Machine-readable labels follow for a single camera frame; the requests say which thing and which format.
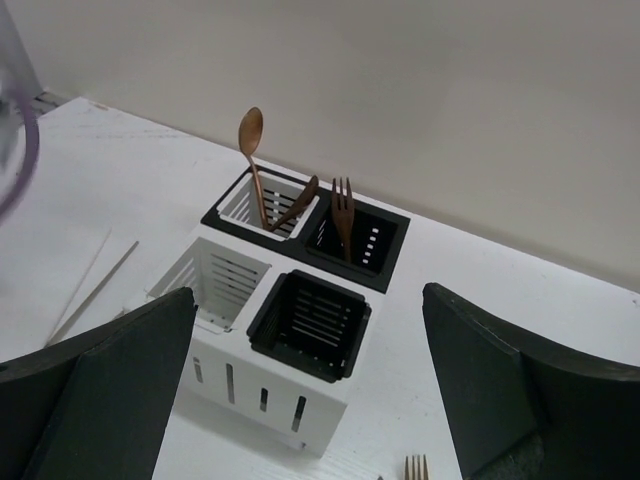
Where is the white plastic chopstick left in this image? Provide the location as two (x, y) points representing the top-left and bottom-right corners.
(45, 227), (112, 346)

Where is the white plastic chopstick right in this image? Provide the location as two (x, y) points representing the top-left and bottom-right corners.
(44, 240), (139, 347)

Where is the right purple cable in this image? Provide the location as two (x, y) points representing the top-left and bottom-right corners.
(0, 94), (41, 219)

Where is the white front utensil holder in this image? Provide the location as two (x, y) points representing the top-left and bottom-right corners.
(141, 226), (383, 456)

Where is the black rear utensil holder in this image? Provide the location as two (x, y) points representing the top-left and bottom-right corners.
(201, 170), (410, 293)

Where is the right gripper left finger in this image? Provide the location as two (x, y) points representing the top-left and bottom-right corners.
(1, 287), (195, 479)

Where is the white plastic chopstick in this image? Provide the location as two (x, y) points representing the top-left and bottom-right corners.
(44, 240), (139, 347)
(45, 227), (112, 346)

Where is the gold fork dark handle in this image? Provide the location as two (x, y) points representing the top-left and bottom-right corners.
(403, 454), (429, 480)

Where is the dark wooden fork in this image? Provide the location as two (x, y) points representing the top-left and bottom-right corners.
(331, 178), (355, 263)

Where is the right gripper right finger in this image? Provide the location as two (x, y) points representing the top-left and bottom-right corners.
(422, 283), (639, 479)

